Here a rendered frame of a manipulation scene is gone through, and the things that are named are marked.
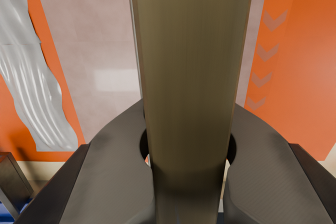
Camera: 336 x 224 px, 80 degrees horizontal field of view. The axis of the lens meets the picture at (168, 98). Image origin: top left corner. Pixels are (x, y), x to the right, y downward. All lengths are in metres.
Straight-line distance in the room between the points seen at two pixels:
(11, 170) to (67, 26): 0.24
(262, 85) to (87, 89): 0.23
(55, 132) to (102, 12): 0.20
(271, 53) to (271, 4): 0.06
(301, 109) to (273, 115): 0.04
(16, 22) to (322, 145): 0.45
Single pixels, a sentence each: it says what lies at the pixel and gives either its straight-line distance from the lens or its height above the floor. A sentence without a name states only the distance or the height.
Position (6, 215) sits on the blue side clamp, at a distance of 0.50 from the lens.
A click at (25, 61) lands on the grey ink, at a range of 0.31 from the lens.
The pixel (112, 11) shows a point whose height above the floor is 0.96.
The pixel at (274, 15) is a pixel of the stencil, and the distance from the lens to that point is 0.26.
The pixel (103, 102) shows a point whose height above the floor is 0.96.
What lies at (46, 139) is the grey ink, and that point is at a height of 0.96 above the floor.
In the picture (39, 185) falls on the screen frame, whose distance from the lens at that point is 0.46.
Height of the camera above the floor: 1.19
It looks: 59 degrees down
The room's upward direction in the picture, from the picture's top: 177 degrees counter-clockwise
